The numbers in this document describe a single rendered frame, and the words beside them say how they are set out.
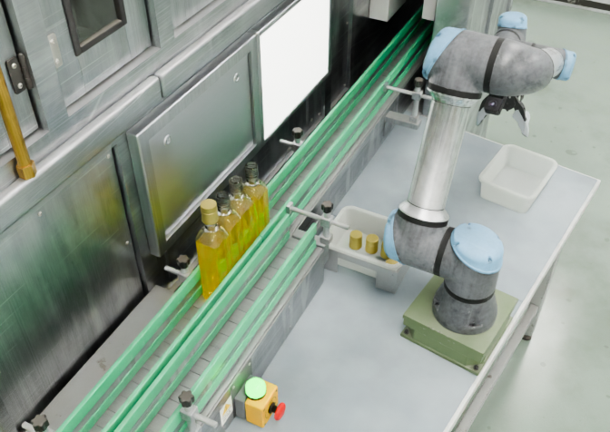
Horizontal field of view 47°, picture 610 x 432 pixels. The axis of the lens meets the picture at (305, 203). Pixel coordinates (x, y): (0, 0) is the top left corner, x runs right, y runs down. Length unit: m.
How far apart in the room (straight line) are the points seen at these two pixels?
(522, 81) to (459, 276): 0.44
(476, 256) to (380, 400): 0.39
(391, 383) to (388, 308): 0.23
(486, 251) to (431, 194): 0.17
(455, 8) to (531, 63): 0.81
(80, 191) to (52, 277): 0.17
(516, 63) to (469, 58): 0.09
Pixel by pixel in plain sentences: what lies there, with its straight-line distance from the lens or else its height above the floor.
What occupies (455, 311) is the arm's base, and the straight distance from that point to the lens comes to 1.66.
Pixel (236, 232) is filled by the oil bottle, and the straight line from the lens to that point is 1.58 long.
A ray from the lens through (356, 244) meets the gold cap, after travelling 1.91.
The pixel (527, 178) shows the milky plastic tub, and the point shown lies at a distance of 2.29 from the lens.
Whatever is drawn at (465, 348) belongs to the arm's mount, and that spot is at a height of 0.82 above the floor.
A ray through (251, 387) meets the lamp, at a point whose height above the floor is 0.85.
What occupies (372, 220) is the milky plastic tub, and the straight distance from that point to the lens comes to 1.94.
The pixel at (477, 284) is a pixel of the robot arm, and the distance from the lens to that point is 1.60.
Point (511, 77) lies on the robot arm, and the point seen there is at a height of 1.39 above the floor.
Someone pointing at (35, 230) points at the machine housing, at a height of 1.26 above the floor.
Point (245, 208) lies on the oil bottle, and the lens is 1.59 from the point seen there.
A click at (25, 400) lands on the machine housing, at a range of 1.53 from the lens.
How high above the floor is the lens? 2.13
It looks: 41 degrees down
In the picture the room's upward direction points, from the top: straight up
